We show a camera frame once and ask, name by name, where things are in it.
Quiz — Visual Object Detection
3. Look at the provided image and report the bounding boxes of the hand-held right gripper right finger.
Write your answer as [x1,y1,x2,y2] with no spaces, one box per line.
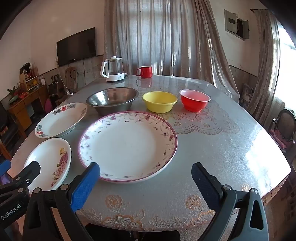
[191,162,270,241]

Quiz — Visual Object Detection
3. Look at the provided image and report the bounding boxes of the wall electrical panel box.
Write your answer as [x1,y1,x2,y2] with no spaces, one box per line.
[224,9,249,41]

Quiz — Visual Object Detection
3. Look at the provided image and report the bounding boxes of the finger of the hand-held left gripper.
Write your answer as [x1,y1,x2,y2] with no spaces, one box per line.
[0,160,11,183]
[14,161,41,194]

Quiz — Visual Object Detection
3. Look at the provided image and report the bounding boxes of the stainless steel bowl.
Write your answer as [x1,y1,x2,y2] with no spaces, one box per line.
[86,87,139,116]

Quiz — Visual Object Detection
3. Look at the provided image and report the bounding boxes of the wide sheer beige curtain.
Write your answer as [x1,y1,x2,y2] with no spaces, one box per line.
[104,0,240,102]

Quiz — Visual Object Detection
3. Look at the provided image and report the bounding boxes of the green potted plant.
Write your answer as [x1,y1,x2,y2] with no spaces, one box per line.
[7,86,20,101]

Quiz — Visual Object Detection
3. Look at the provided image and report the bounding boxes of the black speaker box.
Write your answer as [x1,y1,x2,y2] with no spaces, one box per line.
[47,82,59,96]

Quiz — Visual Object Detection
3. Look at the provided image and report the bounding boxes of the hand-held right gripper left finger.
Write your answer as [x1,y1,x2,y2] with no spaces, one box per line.
[22,162,101,241]

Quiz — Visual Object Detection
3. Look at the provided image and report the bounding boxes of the black wall television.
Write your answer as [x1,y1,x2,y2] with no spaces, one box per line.
[57,27,96,67]

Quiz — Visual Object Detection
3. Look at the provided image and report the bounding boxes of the grey patterned cushion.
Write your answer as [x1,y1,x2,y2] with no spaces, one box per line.
[239,83,253,105]

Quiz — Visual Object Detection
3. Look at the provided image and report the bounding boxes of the large purple-rimmed floral plate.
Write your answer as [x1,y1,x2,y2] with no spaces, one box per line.
[78,111,178,184]

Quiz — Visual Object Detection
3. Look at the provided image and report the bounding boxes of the white glass kettle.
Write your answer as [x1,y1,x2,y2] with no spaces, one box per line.
[100,56,126,83]

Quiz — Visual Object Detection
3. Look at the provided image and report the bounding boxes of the small white rose plate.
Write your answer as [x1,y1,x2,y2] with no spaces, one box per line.
[23,138,72,193]

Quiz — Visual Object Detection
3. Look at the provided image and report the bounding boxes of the white plate with blue flowers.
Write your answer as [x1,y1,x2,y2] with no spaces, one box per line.
[35,102,88,139]

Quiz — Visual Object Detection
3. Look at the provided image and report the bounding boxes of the narrow sheer beige curtain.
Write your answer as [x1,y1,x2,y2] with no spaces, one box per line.
[246,9,281,126]

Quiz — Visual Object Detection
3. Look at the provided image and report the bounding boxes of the red plastic bowl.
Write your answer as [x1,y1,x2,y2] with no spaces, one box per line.
[179,89,211,113]

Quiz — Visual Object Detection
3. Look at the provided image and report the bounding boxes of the dark sofa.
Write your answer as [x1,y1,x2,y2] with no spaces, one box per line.
[0,102,16,153]

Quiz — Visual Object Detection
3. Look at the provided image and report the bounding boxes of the red mug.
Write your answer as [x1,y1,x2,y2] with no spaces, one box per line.
[136,66,153,78]

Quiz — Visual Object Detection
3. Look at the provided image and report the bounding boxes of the desk shelf with yellow things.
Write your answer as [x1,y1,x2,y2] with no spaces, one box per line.
[20,62,40,92]

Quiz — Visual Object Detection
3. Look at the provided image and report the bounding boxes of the wooden desk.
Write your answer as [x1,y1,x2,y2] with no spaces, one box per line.
[7,85,49,139]

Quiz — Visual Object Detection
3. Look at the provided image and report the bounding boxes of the dark round-backed chair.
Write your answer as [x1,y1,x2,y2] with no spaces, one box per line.
[269,109,296,153]

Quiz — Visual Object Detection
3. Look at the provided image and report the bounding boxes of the yellow plastic bowl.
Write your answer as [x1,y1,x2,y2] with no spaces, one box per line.
[142,91,178,113]

